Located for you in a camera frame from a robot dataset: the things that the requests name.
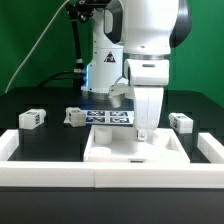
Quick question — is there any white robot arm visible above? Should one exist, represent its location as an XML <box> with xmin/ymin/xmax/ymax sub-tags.
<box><xmin>82</xmin><ymin>0</ymin><xmax>192</xmax><ymax>141</ymax></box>

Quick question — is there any white cable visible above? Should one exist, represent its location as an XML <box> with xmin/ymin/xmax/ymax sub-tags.
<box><xmin>4</xmin><ymin>0</ymin><xmax>72</xmax><ymax>94</ymax></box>

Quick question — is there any white u-shaped fence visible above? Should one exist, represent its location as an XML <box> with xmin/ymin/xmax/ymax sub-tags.
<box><xmin>0</xmin><ymin>130</ymin><xmax>224</xmax><ymax>189</ymax></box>

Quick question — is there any fiducial tag sheet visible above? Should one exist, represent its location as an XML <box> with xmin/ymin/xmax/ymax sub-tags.
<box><xmin>82</xmin><ymin>110</ymin><xmax>134</xmax><ymax>125</ymax></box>

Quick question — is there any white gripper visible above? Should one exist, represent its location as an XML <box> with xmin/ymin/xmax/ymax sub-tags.
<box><xmin>124</xmin><ymin>59</ymin><xmax>169</xmax><ymax>141</ymax></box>

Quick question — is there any black cable bundle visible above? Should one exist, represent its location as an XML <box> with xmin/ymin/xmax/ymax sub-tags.
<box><xmin>37</xmin><ymin>0</ymin><xmax>94</xmax><ymax>88</ymax></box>

